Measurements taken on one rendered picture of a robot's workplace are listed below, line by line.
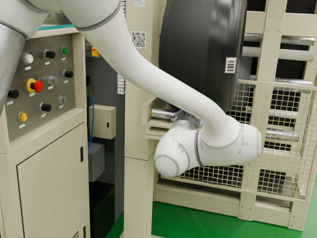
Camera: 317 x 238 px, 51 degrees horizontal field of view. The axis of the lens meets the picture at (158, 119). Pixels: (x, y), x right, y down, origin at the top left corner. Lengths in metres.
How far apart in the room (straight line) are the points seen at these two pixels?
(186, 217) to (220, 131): 1.60
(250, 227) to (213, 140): 1.60
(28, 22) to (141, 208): 1.35
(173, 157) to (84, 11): 0.45
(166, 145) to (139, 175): 0.88
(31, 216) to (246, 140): 0.86
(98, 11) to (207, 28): 0.73
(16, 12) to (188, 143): 0.52
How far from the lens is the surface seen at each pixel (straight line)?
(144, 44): 1.55
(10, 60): 0.70
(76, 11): 0.62
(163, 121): 1.54
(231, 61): 1.28
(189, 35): 1.29
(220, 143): 0.84
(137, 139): 1.68
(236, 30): 1.31
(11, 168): 1.21
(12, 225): 1.32
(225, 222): 2.40
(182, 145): 0.90
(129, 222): 1.94
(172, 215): 2.40
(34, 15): 0.71
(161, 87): 0.73
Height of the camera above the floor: 1.38
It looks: 19 degrees down
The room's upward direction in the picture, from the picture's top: 3 degrees clockwise
